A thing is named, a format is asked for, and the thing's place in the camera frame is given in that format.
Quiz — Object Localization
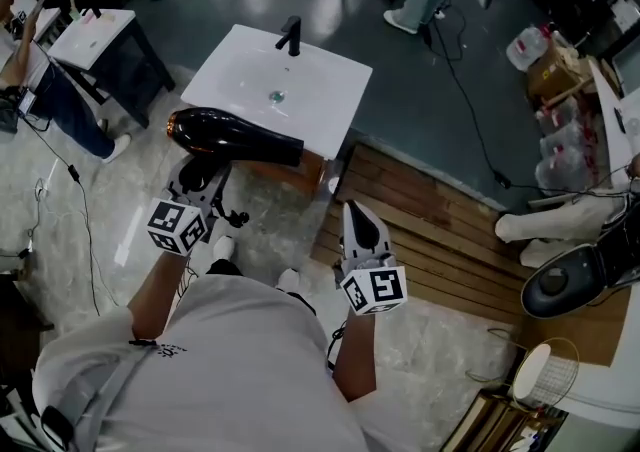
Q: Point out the person's right white shoe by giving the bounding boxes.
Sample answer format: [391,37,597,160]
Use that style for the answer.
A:
[276,267,301,294]

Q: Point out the brown cardboard mat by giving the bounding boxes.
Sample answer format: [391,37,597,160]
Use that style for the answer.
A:
[517,279,632,369]

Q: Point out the person's left white shoe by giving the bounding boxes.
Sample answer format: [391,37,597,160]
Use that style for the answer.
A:
[212,234,236,261]

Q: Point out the person's white shirt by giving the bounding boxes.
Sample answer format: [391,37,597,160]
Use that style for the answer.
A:
[32,273,416,452]

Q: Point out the white long panel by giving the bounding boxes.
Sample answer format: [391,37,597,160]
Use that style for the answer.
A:
[587,57,640,191]

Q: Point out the long black floor cable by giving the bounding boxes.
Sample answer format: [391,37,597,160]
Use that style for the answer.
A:
[424,4,634,196]

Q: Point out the gold frame shelf rack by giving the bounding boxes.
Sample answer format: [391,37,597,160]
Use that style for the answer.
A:
[439,387,569,452]

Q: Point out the white rectangular sink top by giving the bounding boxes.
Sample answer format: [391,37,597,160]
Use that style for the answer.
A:
[48,8,137,71]

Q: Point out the white charger cable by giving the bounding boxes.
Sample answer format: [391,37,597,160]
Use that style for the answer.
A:
[27,177,51,241]

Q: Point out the white round disc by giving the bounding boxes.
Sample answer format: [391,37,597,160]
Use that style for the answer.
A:
[513,343,552,401]

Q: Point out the wooden vanity cabinet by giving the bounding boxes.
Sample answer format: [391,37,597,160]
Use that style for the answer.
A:
[234,147,331,199]

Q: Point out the white jug red label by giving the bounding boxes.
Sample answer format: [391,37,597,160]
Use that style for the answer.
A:
[505,25,551,72]

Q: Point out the grey shoulder strap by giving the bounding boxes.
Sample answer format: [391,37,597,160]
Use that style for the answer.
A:
[39,339,161,451]

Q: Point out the black hair dryer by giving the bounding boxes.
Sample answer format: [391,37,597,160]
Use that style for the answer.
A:
[166,107,305,189]

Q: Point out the person's white shoe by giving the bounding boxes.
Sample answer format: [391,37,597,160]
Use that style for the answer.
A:
[212,234,236,261]
[276,267,301,294]

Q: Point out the person's black trousers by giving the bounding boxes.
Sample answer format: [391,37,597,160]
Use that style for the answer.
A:
[205,258,319,316]

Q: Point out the clear large water bottle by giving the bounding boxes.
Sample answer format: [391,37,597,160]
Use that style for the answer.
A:
[534,152,601,196]
[539,132,591,164]
[537,104,584,139]

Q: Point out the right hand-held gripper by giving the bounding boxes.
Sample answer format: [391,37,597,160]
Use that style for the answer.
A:
[333,199,409,316]

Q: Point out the wooden slat platform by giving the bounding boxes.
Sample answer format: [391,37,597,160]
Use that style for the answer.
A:
[312,142,536,326]

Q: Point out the white washbasin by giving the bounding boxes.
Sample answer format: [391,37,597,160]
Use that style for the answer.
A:
[180,23,374,161]

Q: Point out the black cable with adapter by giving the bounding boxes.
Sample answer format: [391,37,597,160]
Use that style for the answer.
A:
[22,114,121,316]

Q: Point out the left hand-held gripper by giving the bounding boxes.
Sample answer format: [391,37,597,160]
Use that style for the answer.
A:
[146,154,251,257]

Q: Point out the small black screen device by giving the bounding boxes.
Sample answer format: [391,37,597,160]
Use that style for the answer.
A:
[14,87,39,116]

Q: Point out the brown cardboard box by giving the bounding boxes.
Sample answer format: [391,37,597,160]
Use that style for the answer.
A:
[527,44,596,101]

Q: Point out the person's left forearm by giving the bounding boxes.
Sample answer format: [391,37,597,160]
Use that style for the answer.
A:
[127,239,211,341]

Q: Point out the white rounded cabinet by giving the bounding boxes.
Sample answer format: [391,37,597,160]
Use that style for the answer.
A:
[564,284,640,429]

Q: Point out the person's right forearm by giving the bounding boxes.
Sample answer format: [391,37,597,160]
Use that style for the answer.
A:
[332,309,377,402]

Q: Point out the dark wooden cabinet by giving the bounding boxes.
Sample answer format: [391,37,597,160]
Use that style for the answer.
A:
[0,272,54,376]

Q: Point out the white ceramic pedestal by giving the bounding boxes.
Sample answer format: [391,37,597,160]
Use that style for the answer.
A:
[494,194,631,269]

